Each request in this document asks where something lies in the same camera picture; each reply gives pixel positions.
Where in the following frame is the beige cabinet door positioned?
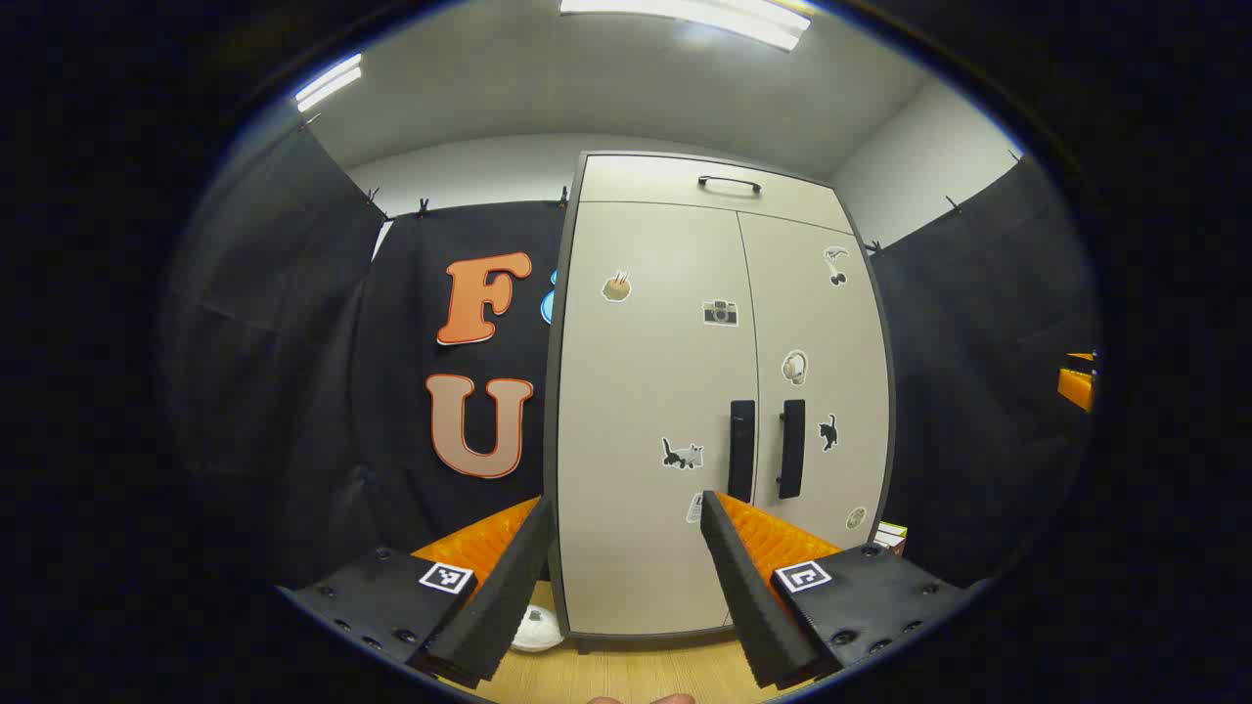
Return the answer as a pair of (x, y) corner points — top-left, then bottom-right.
(726, 210), (891, 629)
(558, 200), (759, 637)

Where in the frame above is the black backdrop cloth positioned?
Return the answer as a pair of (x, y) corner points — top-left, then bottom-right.
(161, 122), (1101, 593)

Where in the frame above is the beige double-door shoe cabinet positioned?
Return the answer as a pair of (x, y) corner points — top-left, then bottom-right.
(543, 150), (896, 654)

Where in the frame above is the white plush pumpkin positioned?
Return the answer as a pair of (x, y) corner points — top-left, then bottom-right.
(511, 604), (565, 653)

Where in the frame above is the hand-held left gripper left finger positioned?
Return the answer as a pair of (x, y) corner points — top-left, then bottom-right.
(279, 494), (559, 690)

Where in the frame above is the black right door handle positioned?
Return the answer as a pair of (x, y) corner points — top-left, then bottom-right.
(776, 399), (807, 500)

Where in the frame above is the small ceiling light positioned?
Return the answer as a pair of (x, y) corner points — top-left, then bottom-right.
(295, 54), (363, 111)

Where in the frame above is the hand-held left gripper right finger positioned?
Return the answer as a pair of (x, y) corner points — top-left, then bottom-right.
(698, 490), (989, 690)

